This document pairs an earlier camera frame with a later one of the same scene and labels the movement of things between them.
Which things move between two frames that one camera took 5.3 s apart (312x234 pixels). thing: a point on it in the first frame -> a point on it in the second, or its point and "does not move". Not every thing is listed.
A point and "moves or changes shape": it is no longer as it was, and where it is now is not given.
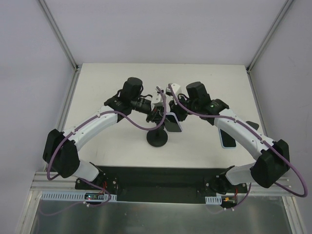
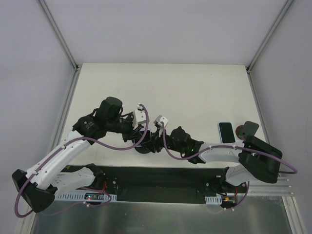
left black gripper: x=153 y=114 -> x=137 y=136
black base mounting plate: x=175 y=184 does not move
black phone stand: x=157 y=138 moves or changes shape
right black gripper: x=174 y=110 -> x=158 y=139
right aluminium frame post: x=274 y=26 does not move
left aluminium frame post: x=62 y=41 does not move
